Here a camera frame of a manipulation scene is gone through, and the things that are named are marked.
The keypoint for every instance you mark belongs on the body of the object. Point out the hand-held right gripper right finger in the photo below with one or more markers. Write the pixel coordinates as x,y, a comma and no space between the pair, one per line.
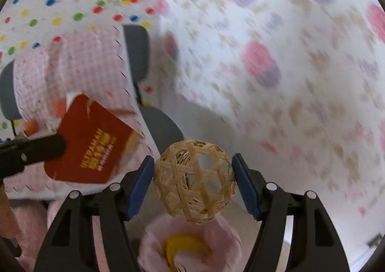
245,187

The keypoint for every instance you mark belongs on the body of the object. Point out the floral backdrop sheet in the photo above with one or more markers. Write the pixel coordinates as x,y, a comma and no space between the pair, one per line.
270,19

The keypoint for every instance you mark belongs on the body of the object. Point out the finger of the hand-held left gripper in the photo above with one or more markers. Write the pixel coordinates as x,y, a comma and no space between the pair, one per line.
42,147

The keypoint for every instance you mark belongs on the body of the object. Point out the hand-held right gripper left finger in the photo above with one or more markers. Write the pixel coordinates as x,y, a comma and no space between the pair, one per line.
140,187

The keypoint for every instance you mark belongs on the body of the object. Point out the pink checkered cloth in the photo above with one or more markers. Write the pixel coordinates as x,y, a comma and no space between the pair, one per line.
84,64

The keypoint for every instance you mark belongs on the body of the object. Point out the woven rattan ball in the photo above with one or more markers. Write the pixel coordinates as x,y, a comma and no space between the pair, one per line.
180,169

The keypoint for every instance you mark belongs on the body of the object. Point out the red paper envelope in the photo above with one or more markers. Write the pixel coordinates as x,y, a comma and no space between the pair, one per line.
90,139

